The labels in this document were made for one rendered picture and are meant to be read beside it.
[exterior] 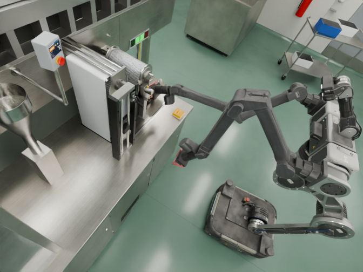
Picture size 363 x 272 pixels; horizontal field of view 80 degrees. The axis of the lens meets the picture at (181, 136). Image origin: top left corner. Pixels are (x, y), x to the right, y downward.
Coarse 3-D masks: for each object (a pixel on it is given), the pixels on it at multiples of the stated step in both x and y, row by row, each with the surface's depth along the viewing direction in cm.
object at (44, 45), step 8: (48, 32) 70; (32, 40) 66; (40, 40) 67; (48, 40) 68; (56, 40) 70; (40, 48) 68; (48, 48) 68; (56, 48) 71; (40, 56) 70; (48, 56) 69; (56, 56) 73; (40, 64) 73; (48, 64) 72; (56, 64) 74
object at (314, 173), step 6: (306, 162) 92; (312, 162) 92; (318, 162) 94; (324, 162) 90; (306, 168) 91; (312, 168) 90; (318, 168) 90; (324, 168) 88; (300, 174) 93; (306, 174) 91; (312, 174) 90; (318, 174) 90; (324, 174) 87; (306, 180) 96; (312, 180) 91; (318, 180) 90; (306, 186) 95
